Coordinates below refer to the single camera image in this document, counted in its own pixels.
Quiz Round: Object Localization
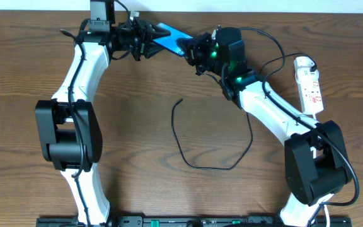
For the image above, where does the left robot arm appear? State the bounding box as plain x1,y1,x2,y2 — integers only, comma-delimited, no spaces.
35,1,171,226

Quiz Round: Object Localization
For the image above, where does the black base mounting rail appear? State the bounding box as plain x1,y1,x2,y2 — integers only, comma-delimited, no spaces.
35,214,352,227

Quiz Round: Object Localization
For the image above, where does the white power strip cord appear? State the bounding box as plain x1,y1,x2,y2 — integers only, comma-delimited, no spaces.
310,113,331,227

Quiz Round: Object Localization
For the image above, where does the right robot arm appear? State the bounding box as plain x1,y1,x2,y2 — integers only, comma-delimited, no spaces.
176,27,360,226

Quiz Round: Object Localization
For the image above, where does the white USB charger adapter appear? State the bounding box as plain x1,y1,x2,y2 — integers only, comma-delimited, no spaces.
294,55,315,71

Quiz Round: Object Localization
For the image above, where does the blue screen Galaxy smartphone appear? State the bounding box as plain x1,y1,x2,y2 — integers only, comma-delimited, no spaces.
153,23,192,57

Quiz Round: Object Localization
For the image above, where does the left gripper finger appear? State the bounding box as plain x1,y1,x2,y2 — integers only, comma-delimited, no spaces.
143,42,164,59
148,23,171,40

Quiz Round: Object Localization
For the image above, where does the black USB charging cable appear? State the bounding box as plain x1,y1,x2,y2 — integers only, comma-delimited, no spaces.
170,52,318,171

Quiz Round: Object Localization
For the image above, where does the white power strip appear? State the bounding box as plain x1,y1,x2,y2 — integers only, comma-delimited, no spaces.
295,67,324,115

